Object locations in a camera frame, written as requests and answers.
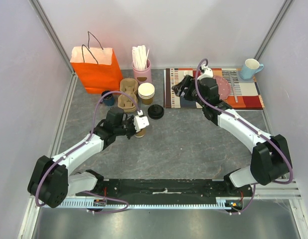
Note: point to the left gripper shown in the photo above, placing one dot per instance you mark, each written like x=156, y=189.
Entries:
x=131, y=120

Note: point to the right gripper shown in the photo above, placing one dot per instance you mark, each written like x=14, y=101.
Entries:
x=186, y=87

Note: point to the brown paper coffee cup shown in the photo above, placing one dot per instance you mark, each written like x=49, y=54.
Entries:
x=141, y=133

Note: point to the cardboard cup carrier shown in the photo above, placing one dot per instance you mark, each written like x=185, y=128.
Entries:
x=129, y=85

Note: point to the orange paper gift bag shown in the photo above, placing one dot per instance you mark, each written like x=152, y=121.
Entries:
x=97, y=68

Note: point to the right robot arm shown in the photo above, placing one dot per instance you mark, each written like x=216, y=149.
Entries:
x=270, y=158

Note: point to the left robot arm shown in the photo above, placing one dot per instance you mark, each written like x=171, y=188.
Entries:
x=53, y=180

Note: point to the stacked cardboard cup carriers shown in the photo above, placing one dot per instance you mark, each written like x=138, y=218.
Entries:
x=128, y=101

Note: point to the stack of black lids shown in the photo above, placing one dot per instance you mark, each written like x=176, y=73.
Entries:
x=155, y=112

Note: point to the stack of paper cups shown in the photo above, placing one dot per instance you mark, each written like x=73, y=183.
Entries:
x=146, y=93

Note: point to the dark blue enamel mug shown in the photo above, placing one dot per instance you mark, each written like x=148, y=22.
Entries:
x=108, y=99

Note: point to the pink straw holder cup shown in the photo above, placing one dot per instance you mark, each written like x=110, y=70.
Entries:
x=143, y=76

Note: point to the pink dotted plate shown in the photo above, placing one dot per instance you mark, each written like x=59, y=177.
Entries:
x=224, y=88

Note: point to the white wrapped straws bundle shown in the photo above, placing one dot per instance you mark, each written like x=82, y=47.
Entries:
x=140, y=56

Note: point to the colourful patchwork placemat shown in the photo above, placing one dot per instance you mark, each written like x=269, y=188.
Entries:
x=249, y=97

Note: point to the light blue mug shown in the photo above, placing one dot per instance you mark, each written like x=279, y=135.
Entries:
x=250, y=68

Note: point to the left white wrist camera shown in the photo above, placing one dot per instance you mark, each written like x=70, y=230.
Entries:
x=140, y=121

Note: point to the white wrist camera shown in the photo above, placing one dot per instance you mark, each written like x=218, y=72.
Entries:
x=205, y=72
x=140, y=121

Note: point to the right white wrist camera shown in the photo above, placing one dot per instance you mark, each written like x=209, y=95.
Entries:
x=205, y=72

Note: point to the pink handled knife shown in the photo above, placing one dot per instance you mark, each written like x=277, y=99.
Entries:
x=233, y=88

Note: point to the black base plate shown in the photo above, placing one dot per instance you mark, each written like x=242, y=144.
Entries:
x=167, y=190

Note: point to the slotted cable duct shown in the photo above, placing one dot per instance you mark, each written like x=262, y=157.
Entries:
x=91, y=203

